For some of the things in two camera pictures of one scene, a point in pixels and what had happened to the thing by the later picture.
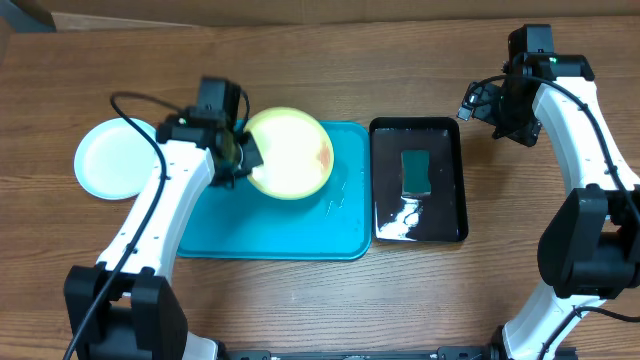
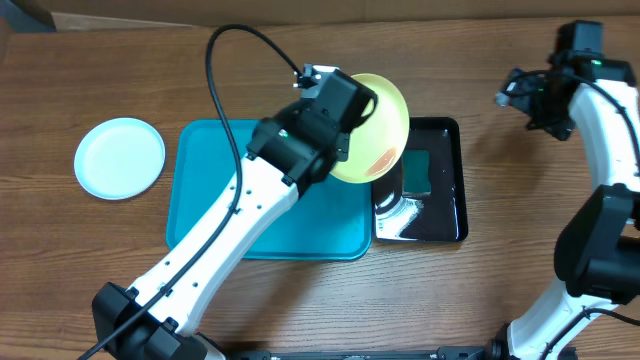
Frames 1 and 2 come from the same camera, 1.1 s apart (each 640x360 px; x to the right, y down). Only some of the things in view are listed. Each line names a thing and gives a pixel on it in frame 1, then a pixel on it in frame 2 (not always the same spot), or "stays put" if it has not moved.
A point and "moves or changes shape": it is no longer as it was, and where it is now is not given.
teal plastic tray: (242, 221) stays put
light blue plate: (115, 160) stays put
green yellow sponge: (416, 172) stays put
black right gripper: (526, 133) → (561, 127)
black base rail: (444, 353) stays put
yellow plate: (296, 149) moves or changes shape
